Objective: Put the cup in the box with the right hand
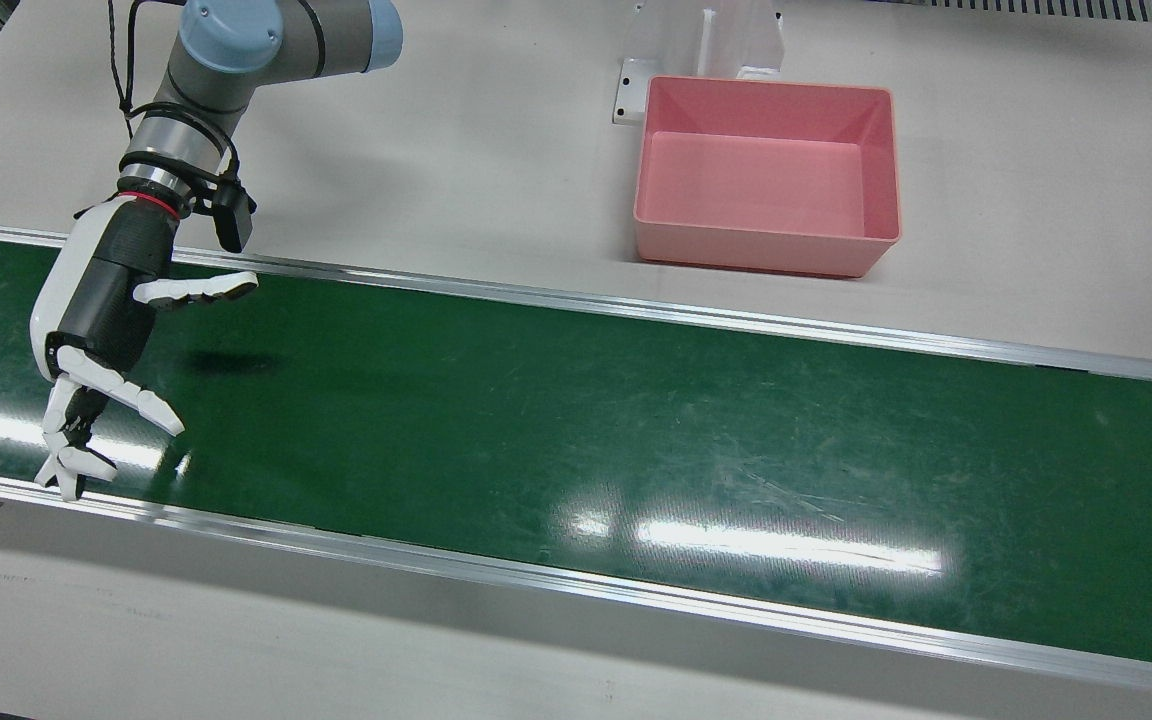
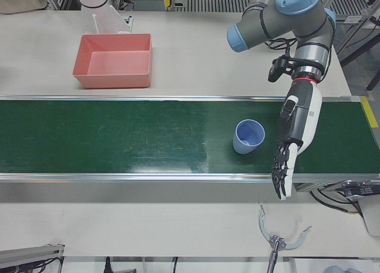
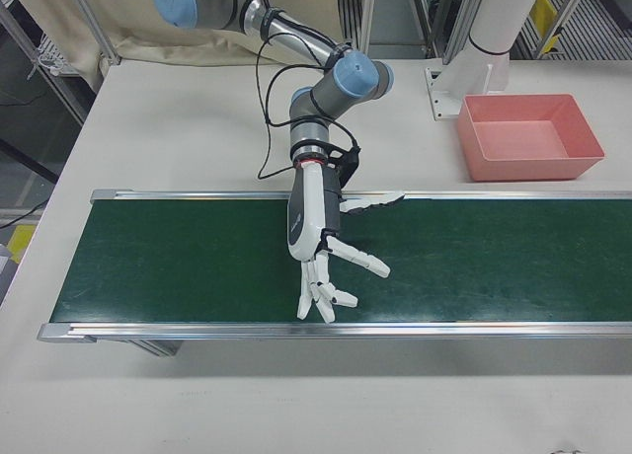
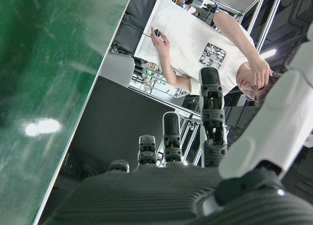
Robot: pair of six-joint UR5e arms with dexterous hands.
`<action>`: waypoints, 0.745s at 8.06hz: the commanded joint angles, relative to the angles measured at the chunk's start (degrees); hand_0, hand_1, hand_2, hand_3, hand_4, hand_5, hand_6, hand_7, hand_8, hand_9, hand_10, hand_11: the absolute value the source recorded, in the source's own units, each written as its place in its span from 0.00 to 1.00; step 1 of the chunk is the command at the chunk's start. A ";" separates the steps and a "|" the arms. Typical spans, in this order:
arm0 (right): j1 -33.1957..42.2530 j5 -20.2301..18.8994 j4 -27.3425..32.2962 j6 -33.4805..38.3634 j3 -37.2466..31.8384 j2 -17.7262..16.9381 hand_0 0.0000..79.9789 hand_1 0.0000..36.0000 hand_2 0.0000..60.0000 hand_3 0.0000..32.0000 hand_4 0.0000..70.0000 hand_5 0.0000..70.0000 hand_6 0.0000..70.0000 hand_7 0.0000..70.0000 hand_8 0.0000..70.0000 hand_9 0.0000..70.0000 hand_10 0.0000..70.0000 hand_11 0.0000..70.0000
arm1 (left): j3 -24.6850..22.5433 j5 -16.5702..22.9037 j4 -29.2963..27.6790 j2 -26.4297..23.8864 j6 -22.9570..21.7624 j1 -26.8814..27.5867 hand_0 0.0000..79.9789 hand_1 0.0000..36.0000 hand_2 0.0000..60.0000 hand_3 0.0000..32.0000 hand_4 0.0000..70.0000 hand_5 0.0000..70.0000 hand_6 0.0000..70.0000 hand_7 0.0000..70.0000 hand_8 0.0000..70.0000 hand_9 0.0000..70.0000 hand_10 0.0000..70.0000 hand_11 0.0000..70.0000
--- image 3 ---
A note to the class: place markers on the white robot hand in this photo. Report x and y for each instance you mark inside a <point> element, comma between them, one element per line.
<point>306,212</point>

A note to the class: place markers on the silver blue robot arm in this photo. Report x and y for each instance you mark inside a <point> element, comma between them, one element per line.
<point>355,79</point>

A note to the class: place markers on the pink plastic box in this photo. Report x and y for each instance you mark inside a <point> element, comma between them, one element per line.
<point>523,170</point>

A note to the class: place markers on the green conveyor belt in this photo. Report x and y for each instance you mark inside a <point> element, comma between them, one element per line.
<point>197,256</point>

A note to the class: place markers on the beige fabric curtain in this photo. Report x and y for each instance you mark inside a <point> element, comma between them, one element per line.
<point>148,34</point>

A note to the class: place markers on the white cylindrical column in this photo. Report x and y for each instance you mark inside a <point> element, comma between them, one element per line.
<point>503,15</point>

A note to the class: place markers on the yellow plastic piece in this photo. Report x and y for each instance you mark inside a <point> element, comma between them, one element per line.
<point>543,10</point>

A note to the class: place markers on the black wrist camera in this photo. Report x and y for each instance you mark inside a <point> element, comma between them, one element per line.
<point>351,160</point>

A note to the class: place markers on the aluminium frame post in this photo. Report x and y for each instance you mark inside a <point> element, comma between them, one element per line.
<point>96,29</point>
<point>456,29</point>
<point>365,15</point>

